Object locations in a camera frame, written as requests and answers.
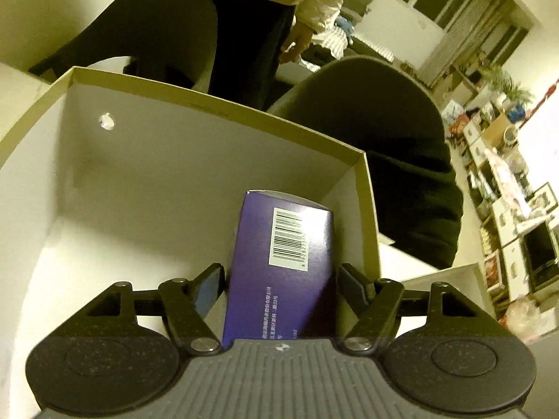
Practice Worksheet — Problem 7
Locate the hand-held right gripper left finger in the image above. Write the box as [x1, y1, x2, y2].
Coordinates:
[83, 263, 225, 355]

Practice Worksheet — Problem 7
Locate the olive cardboard box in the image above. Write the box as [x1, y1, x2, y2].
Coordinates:
[0, 66, 382, 419]

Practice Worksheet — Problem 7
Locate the window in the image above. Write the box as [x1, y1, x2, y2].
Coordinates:
[375, 0, 532, 50]

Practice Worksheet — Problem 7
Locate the pink plastic bag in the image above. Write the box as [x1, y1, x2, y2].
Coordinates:
[501, 294, 559, 346]

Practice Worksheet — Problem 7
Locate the black microwave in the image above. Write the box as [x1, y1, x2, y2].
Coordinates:
[522, 222, 559, 289]

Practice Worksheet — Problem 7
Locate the small framed picture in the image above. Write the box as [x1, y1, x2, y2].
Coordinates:
[528, 182, 559, 215]

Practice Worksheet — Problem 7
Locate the green potted plant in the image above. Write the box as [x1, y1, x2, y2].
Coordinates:
[480, 65, 534, 106]

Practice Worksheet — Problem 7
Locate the purple box with barcode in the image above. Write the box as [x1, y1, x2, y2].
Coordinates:
[222, 190, 340, 349]

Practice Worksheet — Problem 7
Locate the white shelf unit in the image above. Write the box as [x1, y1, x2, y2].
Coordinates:
[441, 96, 559, 304]

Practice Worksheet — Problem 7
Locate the dark grey chair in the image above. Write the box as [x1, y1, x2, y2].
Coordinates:
[28, 0, 219, 93]
[266, 56, 447, 184]

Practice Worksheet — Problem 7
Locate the black jacket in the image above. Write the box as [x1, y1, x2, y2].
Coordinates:
[366, 135, 464, 271]

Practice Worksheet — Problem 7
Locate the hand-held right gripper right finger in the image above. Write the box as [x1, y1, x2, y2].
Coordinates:
[337, 263, 483, 353]

